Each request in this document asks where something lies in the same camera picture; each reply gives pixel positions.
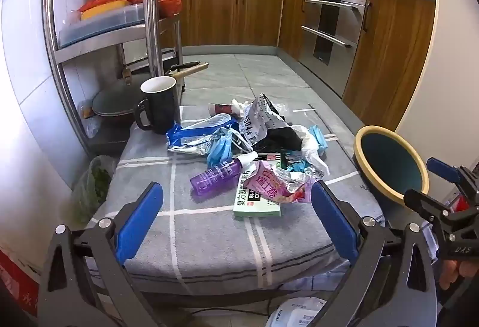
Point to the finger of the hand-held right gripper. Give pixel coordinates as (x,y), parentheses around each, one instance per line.
(441,166)
(423,201)

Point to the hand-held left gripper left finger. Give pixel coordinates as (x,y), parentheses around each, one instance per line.
(138,222)

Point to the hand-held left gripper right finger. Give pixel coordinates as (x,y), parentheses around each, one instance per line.
(333,222)

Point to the teal bin with beige rim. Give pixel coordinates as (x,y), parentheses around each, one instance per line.
(389,158)

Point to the green medicine box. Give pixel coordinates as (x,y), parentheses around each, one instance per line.
(254,206)

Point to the pink wrapper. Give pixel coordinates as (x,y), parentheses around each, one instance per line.
(262,184)

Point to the black plastic bag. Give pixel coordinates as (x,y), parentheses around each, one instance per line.
(280,138)

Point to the blue face mask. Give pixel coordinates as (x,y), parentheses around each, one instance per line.
(220,149)

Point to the black white bag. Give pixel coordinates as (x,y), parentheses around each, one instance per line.
(258,113)

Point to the person's right hand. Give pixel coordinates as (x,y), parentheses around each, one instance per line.
(458,274)

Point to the bag of green vegetables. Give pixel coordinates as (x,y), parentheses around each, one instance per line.
(93,188)

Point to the translucent plastic bag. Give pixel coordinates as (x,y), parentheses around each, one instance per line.
(312,154)

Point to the grey checked blanket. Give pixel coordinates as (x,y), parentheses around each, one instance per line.
(209,237)

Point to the purple spray bottle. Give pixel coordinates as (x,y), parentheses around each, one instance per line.
(213,177)

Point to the blue tissue packet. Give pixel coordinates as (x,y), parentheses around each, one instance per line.
(318,136)

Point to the white wipes package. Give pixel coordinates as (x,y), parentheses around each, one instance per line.
(299,315)

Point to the blue and white packaging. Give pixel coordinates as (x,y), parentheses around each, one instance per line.
(194,130)

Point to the black mug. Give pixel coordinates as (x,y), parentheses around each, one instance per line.
(161,110)

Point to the pan with dark lid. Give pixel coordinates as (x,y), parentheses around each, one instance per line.
(112,102)

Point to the red cardboard box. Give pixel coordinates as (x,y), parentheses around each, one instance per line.
(18,278)

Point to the white and red tube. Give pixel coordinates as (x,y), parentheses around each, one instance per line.
(220,109)

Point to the crumpled white tissue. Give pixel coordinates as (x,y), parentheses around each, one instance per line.
(240,107)

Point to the steel oven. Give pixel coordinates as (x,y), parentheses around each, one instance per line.
(329,50)

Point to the clear storage box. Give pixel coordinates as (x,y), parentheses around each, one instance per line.
(104,27)

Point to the steel shelf rack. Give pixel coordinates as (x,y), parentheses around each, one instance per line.
(151,12)

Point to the yellow flat item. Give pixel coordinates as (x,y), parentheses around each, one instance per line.
(101,10)

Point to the red plastic bag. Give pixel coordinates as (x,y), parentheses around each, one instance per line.
(164,1)

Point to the wooden kitchen cabinets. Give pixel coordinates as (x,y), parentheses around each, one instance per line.
(224,12)

